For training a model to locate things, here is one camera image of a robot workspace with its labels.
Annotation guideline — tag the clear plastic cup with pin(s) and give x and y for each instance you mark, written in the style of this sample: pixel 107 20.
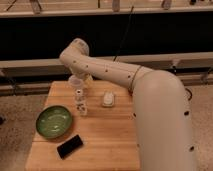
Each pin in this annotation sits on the clear plastic cup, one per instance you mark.
pixel 76 83

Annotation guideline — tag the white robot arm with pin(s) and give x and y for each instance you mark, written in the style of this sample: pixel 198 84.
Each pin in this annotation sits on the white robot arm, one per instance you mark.
pixel 160 104

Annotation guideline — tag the wooden cutting board table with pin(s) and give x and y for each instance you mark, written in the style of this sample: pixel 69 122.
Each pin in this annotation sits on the wooden cutting board table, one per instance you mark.
pixel 108 133

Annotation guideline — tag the black smartphone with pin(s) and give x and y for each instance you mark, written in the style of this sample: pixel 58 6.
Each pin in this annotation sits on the black smartphone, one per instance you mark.
pixel 69 146

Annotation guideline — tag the white soap in dish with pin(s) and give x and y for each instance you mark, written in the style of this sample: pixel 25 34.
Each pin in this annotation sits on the white soap in dish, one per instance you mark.
pixel 108 99

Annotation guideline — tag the green bowl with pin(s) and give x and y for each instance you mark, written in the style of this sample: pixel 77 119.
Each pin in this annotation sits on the green bowl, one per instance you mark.
pixel 54 121

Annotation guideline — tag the small clear white-capped bottle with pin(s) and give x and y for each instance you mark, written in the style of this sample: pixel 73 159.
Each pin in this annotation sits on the small clear white-capped bottle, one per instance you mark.
pixel 80 102

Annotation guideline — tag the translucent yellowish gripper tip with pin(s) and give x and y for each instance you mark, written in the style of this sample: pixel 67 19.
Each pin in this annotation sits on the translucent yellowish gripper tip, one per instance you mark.
pixel 87 81

